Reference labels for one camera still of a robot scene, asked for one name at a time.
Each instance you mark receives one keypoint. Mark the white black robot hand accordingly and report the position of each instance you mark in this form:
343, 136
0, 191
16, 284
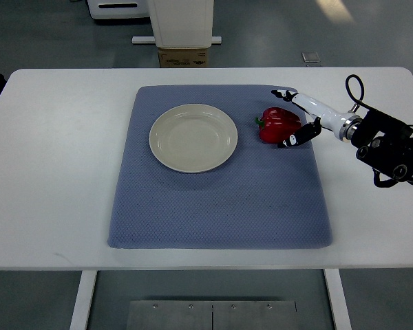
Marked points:
342, 125

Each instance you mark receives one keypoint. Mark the red bell pepper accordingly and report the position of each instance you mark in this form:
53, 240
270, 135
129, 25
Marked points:
277, 124

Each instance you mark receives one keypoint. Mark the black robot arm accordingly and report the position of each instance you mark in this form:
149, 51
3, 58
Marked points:
384, 143

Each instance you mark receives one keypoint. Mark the cream round plate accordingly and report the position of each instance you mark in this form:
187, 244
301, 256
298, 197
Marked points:
193, 138

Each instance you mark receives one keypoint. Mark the metal floor plate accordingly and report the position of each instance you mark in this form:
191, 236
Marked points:
212, 314

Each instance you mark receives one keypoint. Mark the grey floor socket cover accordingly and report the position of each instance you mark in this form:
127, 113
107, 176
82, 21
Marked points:
310, 57

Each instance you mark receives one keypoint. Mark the blue textured mat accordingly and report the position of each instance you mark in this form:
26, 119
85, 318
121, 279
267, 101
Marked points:
262, 197

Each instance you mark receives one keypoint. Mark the brown cardboard box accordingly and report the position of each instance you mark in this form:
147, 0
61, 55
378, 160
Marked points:
183, 58

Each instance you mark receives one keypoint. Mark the white machine column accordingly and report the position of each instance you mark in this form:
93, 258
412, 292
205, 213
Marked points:
183, 24

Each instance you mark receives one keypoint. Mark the white cabinet with slot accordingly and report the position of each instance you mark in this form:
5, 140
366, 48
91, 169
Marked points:
117, 9

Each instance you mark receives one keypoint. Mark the white table frame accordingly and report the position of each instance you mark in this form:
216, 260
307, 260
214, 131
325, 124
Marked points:
336, 296

